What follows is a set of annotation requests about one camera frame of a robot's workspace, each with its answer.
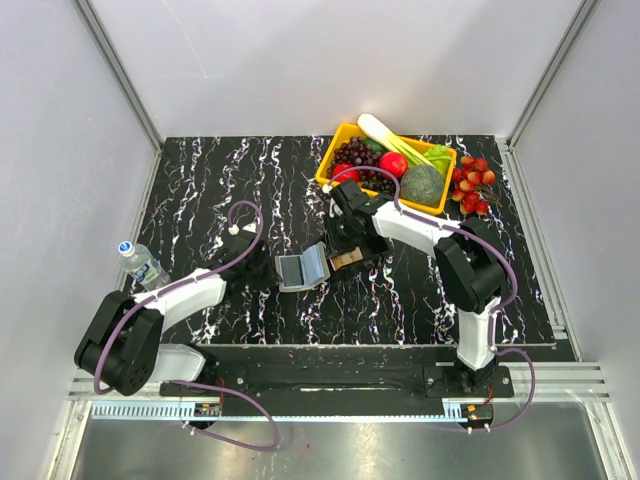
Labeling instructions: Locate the red apple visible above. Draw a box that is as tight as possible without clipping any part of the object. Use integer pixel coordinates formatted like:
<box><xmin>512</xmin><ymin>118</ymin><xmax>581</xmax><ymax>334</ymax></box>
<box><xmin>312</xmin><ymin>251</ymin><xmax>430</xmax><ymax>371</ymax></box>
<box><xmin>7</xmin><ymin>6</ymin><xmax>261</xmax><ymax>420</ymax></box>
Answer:
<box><xmin>379</xmin><ymin>152</ymin><xmax>409</xmax><ymax>179</ymax></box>
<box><xmin>331</xmin><ymin>163</ymin><xmax>360</xmax><ymax>183</ymax></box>

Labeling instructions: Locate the white green leek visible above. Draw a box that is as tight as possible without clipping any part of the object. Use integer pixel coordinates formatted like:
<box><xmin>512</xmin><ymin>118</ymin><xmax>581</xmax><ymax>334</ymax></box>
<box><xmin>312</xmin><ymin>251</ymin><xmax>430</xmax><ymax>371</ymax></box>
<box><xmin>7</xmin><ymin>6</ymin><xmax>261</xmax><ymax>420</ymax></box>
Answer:
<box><xmin>357</xmin><ymin>113</ymin><xmax>433</xmax><ymax>167</ymax></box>

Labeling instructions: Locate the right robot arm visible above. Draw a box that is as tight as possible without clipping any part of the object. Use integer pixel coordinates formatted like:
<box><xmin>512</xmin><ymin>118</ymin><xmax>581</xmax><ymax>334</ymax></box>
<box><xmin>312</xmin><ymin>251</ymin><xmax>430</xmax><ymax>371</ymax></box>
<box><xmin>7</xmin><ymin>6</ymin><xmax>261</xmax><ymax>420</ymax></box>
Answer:
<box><xmin>325</xmin><ymin>180</ymin><xmax>517</xmax><ymax>396</ymax></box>

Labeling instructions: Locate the red lychee bunch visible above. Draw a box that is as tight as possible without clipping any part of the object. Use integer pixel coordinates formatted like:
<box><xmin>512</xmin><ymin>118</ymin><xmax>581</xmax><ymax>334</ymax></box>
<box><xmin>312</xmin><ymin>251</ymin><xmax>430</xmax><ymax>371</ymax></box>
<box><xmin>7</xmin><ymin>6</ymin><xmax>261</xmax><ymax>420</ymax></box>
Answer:
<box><xmin>451</xmin><ymin>156</ymin><xmax>502</xmax><ymax>216</ymax></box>

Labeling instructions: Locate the red apple right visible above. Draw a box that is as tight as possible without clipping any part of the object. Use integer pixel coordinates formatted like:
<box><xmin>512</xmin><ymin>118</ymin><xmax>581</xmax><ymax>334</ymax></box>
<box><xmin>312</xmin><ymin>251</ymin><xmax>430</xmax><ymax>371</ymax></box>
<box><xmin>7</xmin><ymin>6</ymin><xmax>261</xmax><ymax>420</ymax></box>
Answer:
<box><xmin>379</xmin><ymin>152</ymin><xmax>409</xmax><ymax>179</ymax></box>

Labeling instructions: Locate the green lettuce leaf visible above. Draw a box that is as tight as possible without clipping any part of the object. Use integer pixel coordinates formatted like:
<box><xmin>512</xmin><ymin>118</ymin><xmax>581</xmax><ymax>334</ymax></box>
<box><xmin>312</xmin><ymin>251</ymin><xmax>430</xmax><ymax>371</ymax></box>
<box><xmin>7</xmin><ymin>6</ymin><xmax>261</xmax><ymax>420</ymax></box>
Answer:
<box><xmin>424</xmin><ymin>145</ymin><xmax>451</xmax><ymax>177</ymax></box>

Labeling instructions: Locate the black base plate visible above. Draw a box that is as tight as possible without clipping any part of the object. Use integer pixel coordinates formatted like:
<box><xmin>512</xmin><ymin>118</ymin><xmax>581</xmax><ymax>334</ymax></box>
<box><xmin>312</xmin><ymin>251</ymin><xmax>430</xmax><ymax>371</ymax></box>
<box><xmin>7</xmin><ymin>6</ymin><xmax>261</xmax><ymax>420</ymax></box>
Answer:
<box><xmin>159</xmin><ymin>343</ymin><xmax>515</xmax><ymax>419</ymax></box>

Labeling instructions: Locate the beige leather card holder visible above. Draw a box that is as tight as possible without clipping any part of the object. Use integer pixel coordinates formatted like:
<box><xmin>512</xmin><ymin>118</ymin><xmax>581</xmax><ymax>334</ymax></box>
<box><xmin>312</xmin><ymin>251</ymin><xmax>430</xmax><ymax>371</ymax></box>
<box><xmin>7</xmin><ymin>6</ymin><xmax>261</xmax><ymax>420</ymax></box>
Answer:
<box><xmin>275</xmin><ymin>241</ymin><xmax>331</xmax><ymax>293</ymax></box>

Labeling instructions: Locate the clear plastic water bottle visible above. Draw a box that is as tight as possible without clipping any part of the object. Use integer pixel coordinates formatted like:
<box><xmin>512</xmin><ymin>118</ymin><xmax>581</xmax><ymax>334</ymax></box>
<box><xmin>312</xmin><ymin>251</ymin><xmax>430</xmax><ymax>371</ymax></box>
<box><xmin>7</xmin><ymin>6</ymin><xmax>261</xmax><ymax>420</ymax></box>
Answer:
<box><xmin>118</xmin><ymin>241</ymin><xmax>171</xmax><ymax>291</ymax></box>

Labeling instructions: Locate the dark purple grape bunch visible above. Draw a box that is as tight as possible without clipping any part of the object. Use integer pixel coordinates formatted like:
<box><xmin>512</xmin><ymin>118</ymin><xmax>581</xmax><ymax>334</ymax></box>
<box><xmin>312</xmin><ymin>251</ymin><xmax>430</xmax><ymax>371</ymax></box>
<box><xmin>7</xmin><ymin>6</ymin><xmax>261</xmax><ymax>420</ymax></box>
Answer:
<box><xmin>327</xmin><ymin>136</ymin><xmax>396</xmax><ymax>195</ymax></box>

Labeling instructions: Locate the yellow plastic bin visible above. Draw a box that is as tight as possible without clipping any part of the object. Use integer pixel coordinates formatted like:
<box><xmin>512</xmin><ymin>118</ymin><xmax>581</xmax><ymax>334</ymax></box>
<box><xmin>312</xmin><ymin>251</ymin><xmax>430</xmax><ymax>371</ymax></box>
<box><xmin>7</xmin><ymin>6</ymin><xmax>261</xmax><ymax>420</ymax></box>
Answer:
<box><xmin>315</xmin><ymin>123</ymin><xmax>457</xmax><ymax>215</ymax></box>

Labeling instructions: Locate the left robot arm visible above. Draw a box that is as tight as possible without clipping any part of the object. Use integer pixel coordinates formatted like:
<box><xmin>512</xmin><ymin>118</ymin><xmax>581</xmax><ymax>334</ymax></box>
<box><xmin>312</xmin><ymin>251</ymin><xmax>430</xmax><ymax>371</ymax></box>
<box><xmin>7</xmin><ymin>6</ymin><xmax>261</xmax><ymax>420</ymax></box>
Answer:
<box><xmin>74</xmin><ymin>223</ymin><xmax>277</xmax><ymax>396</ymax></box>

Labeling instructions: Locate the aluminium frame rail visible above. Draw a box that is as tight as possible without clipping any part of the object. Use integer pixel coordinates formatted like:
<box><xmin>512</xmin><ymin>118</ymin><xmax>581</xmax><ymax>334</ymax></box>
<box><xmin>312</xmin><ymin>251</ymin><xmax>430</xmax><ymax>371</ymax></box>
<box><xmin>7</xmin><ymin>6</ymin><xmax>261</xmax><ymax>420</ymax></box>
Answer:
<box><xmin>73</xmin><ymin>0</ymin><xmax>164</xmax><ymax>146</ymax></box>

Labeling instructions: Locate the red apple left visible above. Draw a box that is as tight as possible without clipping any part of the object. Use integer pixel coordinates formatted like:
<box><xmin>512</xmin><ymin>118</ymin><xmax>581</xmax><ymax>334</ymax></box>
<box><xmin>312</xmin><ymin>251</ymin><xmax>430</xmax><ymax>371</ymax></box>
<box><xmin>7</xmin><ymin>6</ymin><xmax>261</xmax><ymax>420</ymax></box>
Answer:
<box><xmin>331</xmin><ymin>163</ymin><xmax>360</xmax><ymax>183</ymax></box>

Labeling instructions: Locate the black plastic card box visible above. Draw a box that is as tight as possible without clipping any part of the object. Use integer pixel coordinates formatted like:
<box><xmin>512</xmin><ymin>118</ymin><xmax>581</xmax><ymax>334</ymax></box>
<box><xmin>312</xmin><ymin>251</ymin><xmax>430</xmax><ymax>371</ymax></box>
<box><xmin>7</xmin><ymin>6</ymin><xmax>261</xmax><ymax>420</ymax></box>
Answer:
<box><xmin>326</xmin><ymin>234</ymin><xmax>392</xmax><ymax>275</ymax></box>

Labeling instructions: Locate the green melon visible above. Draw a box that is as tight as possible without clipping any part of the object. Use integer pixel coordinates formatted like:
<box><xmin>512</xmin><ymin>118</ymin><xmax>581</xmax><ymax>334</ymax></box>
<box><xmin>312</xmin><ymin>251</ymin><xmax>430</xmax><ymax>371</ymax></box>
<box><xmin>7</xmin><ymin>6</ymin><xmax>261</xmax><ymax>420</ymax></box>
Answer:
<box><xmin>400</xmin><ymin>165</ymin><xmax>444</xmax><ymax>206</ymax></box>

